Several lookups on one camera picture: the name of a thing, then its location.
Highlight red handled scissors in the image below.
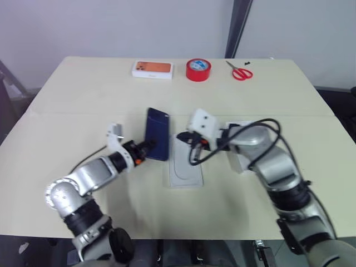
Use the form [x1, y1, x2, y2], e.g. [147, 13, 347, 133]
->
[225, 60, 254, 82]

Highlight red tape roll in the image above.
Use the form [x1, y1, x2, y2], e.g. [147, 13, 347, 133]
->
[185, 58, 212, 83]

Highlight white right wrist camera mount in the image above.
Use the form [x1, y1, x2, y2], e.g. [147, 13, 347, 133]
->
[185, 108, 224, 151]

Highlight dark chair frame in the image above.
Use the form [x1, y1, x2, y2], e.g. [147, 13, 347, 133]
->
[0, 59, 43, 146]

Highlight dark metal stand pole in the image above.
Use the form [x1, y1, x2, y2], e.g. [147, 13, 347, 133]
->
[223, 0, 254, 60]

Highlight dark blue smartphone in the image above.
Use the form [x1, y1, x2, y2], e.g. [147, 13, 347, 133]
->
[144, 107, 171, 161]

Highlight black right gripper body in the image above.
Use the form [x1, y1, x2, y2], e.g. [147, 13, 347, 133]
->
[190, 132, 210, 151]

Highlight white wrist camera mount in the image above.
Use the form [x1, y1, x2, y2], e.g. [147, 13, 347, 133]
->
[105, 122, 137, 171]
[185, 108, 224, 151]

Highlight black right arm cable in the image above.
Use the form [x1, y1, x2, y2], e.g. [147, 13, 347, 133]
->
[188, 118, 338, 239]

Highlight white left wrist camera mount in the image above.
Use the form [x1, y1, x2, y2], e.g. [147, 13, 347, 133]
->
[105, 122, 137, 171]

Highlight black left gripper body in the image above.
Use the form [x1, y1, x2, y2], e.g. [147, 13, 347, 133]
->
[125, 140, 147, 165]

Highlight white box with orange print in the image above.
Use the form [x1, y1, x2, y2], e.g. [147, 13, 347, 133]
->
[131, 59, 175, 81]

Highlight metal table clamp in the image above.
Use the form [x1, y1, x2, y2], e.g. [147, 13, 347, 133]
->
[253, 239, 273, 263]

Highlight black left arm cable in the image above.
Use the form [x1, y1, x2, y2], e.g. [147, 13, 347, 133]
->
[70, 145, 110, 174]

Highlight dark grey ledge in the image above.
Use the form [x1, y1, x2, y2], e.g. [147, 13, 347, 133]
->
[313, 84, 356, 98]

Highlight white phone box base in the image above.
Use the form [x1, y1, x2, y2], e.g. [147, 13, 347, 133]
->
[167, 133, 205, 189]

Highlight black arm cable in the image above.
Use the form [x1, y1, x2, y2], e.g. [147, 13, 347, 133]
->
[70, 145, 110, 174]
[188, 118, 338, 239]

